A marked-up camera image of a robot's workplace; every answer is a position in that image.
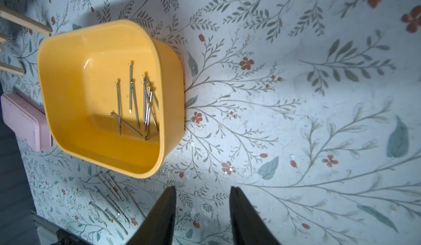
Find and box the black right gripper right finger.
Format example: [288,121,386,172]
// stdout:
[229,187,280,245]

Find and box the wooden easel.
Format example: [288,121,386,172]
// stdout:
[1,6,52,76]

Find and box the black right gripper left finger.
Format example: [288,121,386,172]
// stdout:
[127,186,177,245]

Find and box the steel nail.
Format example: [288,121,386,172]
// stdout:
[110,112,143,136]
[115,80,122,136]
[128,63,133,113]

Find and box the pink phone case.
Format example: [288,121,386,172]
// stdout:
[1,94,53,151]

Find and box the yellow plastic storage box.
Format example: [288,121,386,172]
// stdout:
[38,20,185,178]

